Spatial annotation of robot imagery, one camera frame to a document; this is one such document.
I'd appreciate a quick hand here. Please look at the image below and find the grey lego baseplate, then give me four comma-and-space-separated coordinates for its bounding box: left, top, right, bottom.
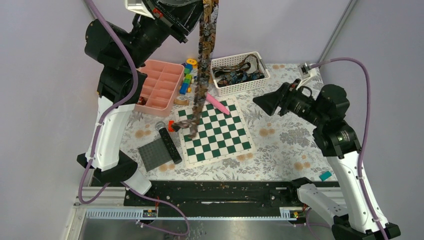
138, 138, 172, 172

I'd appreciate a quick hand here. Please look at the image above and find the white perforated plastic basket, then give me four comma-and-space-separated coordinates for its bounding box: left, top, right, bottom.
211, 51, 270, 97

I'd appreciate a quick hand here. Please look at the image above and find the black microphone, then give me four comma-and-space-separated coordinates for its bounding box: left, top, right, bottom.
155, 121, 183, 165

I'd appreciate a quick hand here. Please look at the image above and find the colourful lego block vehicle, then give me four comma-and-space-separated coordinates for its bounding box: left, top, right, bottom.
179, 58, 198, 95

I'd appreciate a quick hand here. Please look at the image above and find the blue patterned tie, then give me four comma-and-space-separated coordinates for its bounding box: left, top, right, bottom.
217, 71, 265, 87

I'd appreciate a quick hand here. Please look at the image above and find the brown floral patterned tie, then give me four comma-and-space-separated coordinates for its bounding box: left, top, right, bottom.
172, 0, 219, 139

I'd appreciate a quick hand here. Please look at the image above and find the pink divided organizer tray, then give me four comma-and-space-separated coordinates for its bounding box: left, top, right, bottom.
134, 59, 184, 117

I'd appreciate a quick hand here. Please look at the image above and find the green white chessboard mat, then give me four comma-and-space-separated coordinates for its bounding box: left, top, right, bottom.
178, 96, 256, 168

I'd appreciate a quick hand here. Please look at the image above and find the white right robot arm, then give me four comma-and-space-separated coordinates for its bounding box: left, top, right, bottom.
253, 77, 401, 240

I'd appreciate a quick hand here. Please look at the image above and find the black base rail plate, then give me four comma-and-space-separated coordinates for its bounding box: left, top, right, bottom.
123, 179, 339, 219

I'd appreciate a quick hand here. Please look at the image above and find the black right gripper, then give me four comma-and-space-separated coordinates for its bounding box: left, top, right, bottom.
252, 78, 327, 127

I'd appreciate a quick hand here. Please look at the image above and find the small teal block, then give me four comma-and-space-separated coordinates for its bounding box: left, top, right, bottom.
319, 171, 332, 182

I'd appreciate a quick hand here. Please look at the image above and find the small red block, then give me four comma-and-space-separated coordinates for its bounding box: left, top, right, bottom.
168, 120, 175, 132

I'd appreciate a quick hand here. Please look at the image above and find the wooden arch block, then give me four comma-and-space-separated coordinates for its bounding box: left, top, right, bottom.
173, 97, 190, 106

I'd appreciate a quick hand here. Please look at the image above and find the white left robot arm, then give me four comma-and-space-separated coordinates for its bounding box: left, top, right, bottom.
78, 0, 204, 206

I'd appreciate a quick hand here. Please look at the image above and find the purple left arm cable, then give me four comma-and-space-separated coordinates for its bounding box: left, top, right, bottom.
78, 0, 191, 237

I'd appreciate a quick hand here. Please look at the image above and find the rolled red patterned tie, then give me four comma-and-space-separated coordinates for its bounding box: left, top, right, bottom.
137, 96, 148, 106

